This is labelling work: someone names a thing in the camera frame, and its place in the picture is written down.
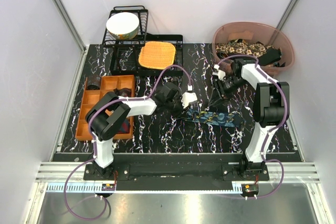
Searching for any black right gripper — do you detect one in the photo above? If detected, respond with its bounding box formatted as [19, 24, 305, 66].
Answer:
[208, 77, 248, 108]

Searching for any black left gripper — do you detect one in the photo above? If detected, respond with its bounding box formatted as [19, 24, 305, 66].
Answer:
[165, 95, 190, 120]

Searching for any blue floral patterned tie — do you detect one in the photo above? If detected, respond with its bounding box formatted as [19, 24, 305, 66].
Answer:
[182, 110, 244, 127]

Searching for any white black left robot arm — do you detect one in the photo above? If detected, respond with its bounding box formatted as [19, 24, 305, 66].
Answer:
[86, 82, 197, 180]

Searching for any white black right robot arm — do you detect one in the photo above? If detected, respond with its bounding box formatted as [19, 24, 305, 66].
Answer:
[213, 55, 290, 180]

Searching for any pile of patterned ties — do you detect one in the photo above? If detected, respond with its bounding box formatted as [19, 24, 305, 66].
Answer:
[215, 39, 285, 67]

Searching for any maroon dark green rolled tie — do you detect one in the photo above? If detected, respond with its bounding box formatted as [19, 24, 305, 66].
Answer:
[115, 88, 132, 97]

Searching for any orange woven mat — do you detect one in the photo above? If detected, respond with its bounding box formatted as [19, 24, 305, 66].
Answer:
[139, 41, 176, 70]

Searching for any maroon blue striped rolled tie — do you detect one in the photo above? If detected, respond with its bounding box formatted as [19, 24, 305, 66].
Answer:
[118, 119, 131, 134]

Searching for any wooden compartment organizer box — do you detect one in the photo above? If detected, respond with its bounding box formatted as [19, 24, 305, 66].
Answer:
[75, 75, 135, 141]

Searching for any pink translucent plastic tub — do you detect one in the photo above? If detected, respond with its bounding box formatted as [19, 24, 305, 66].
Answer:
[212, 22, 295, 76]

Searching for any dark blue patterned rolled tie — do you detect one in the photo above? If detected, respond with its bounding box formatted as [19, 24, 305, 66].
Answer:
[86, 76, 102, 90]

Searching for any white ceramic bowl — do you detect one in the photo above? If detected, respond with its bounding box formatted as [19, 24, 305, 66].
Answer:
[106, 12, 140, 40]

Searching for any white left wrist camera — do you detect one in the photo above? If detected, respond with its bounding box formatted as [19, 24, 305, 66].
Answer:
[181, 92, 197, 109]

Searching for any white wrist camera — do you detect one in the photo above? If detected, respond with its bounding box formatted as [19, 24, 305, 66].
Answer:
[212, 64, 226, 81]
[181, 92, 197, 109]

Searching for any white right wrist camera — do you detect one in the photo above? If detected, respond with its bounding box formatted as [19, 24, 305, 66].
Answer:
[212, 64, 226, 81]

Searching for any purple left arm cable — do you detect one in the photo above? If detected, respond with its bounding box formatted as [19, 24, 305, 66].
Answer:
[64, 63, 194, 221]

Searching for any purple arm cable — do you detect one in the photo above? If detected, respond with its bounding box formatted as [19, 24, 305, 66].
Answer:
[215, 55, 291, 200]
[64, 63, 194, 221]

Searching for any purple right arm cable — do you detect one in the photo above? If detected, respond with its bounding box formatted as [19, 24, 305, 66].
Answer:
[215, 55, 291, 200]

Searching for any black wire dish rack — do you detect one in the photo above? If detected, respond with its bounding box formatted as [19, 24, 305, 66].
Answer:
[101, 5, 184, 78]

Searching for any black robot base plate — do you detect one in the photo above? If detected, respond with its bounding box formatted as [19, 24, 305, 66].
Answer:
[83, 162, 270, 182]

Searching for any aluminium frame rail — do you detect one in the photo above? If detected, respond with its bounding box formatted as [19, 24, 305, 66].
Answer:
[36, 162, 320, 183]

